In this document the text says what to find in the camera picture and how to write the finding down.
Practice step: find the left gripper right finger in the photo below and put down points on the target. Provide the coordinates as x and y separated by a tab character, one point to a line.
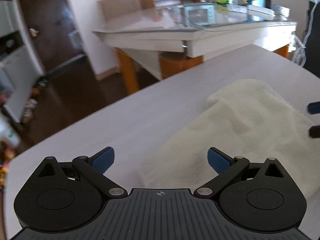
229	171

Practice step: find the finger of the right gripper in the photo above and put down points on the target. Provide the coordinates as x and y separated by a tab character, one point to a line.
314	108
314	132

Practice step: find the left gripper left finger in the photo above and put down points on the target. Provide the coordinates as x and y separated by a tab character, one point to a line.
93	169

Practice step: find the cream white towel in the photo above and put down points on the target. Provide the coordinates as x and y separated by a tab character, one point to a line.
247	118

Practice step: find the white power strip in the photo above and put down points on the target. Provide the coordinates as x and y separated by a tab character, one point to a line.
261	12

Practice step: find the grey white cabinet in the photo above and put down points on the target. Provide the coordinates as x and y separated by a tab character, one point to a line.
17	69

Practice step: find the white dining table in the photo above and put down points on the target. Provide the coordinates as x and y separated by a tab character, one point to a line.
168	40

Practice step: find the dark brown door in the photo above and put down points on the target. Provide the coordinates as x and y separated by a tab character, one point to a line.
49	24

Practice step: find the beige quilted chair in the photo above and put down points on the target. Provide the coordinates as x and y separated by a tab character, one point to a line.
110	9

